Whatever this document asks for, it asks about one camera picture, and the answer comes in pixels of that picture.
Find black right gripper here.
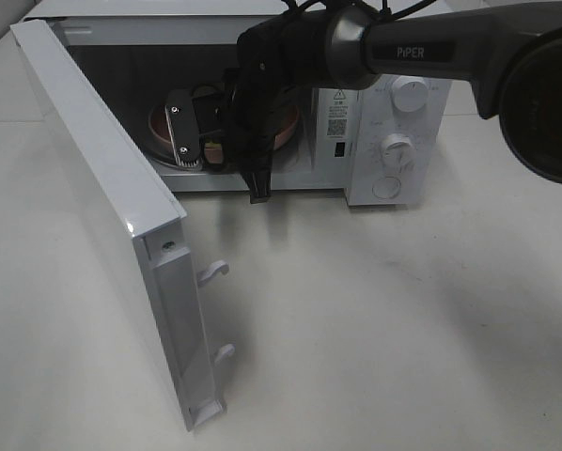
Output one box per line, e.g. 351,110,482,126
191,70,299,204

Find pink round plate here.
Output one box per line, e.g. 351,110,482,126
147,101,301,163

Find white microwave door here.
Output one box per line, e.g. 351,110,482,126
11,20,234,430

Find round white door button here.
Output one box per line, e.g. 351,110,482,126
372,177,401,200

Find white timer knob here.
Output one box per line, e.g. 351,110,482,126
381,133,416,168

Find sandwich with lettuce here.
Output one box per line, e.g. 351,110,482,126
203,139,225,165

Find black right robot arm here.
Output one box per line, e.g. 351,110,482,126
219,1,562,203

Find glass microwave turntable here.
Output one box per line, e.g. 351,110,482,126
148,140,310,174

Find white warning label sticker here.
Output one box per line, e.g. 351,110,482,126
323,89,356,139

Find white microwave oven body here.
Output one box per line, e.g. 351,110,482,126
20,1,451,206

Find upper white control knob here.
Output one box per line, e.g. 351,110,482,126
391,75,429,113

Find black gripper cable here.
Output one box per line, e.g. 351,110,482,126
280,0,432,24

